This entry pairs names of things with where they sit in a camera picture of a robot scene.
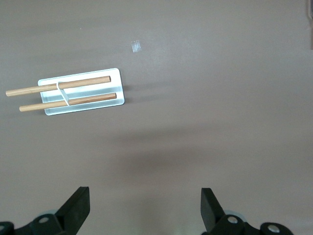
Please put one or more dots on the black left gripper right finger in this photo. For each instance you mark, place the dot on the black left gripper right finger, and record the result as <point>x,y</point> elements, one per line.
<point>215,218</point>

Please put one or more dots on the white rectangular tray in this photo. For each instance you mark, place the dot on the white rectangular tray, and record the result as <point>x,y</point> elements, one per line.
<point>97,102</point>

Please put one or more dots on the clear tape piece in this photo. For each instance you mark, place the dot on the clear tape piece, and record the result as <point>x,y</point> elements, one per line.
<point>136,46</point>

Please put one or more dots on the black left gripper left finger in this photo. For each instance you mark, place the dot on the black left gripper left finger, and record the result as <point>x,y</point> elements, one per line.
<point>71,215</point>

